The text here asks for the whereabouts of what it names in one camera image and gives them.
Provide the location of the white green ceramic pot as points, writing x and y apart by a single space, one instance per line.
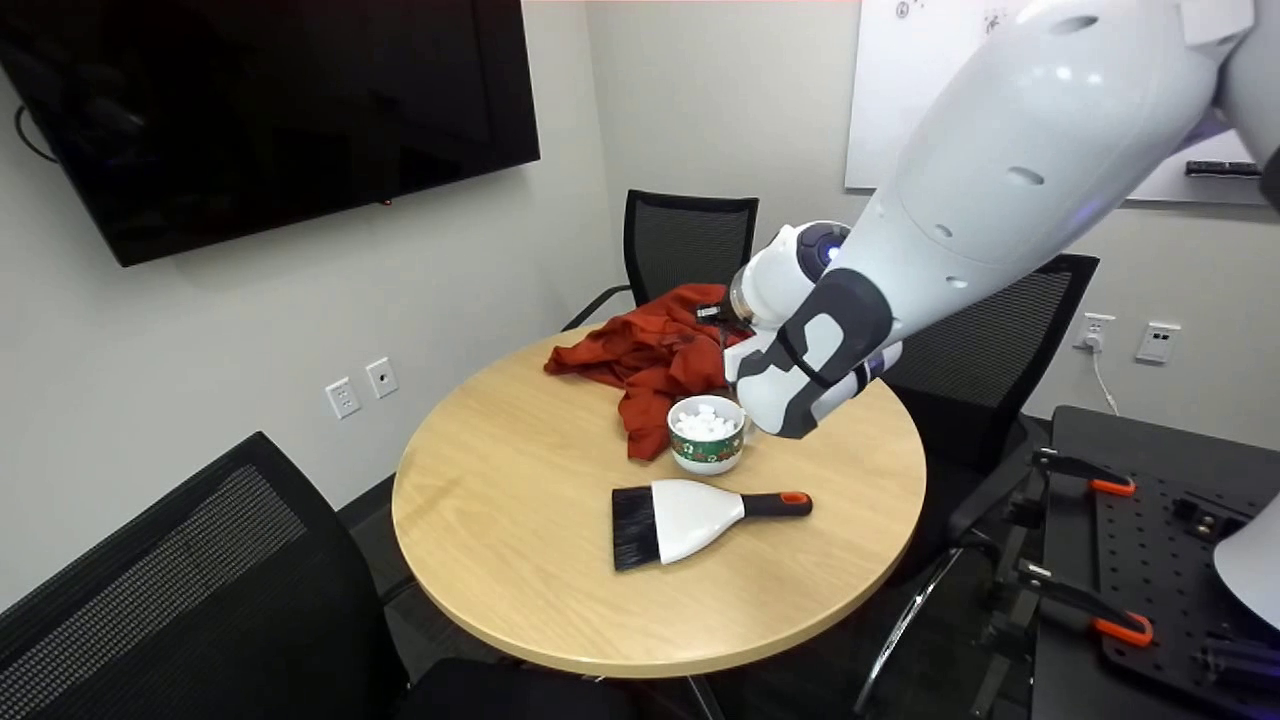
705 433

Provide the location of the white whiteboard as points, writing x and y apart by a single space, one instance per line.
905 80

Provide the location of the black wall television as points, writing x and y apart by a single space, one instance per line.
266 106

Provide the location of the black whiteboard marker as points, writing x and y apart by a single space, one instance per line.
1223 170

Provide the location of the black mesh chair narrow back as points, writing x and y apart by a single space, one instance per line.
684 240

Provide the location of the black mesh chair wide back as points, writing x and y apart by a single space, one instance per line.
1015 344

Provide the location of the white wall outlet with plug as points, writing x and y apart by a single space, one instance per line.
1093 329

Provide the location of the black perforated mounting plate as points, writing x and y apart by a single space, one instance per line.
1146 563

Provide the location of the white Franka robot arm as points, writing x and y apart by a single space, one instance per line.
1042 160

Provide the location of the black bracket on plate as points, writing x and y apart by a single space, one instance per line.
1204 517

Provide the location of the red cloth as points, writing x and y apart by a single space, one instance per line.
653 355

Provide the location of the black chair ribbed back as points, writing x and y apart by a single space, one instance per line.
175 602

